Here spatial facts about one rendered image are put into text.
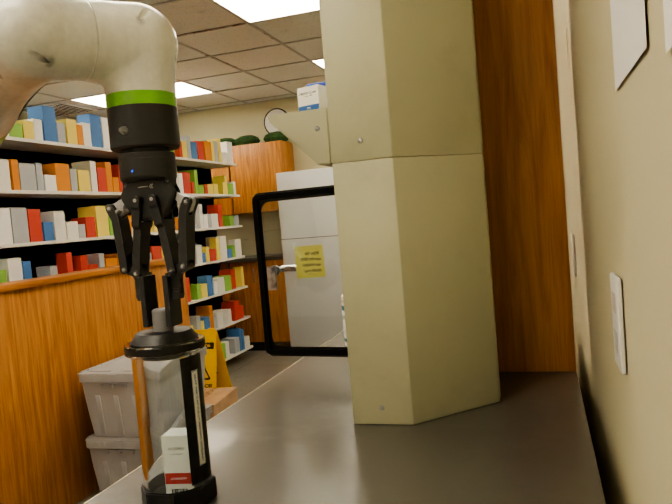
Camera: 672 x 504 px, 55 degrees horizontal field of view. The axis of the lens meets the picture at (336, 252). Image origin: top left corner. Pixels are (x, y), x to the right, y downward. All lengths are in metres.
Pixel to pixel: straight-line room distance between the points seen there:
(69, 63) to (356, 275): 0.58
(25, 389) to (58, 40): 2.64
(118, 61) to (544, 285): 0.99
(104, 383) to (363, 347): 2.36
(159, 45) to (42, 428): 2.75
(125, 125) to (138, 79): 0.06
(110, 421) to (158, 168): 2.68
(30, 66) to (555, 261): 1.08
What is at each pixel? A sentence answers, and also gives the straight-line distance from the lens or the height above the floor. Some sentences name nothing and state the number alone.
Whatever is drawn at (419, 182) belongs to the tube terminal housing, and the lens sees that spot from 1.17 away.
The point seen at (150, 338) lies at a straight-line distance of 0.90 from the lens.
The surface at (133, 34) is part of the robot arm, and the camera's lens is 0.90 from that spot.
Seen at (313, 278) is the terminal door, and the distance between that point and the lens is 1.53.
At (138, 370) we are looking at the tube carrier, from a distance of 0.92.
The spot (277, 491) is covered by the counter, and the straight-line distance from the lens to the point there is 0.98.
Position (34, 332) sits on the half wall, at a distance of 3.40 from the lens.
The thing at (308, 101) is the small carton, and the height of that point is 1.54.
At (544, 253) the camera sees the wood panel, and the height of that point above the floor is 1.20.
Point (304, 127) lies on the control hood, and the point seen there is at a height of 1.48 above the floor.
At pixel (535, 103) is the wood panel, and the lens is 1.50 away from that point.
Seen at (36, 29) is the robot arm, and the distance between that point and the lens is 0.86.
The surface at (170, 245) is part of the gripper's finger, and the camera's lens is 0.90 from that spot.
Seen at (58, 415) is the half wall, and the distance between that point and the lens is 3.55.
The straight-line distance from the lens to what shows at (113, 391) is 3.42.
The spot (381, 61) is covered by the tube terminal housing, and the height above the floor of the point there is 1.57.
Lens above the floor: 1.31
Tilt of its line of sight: 3 degrees down
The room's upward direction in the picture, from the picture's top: 5 degrees counter-clockwise
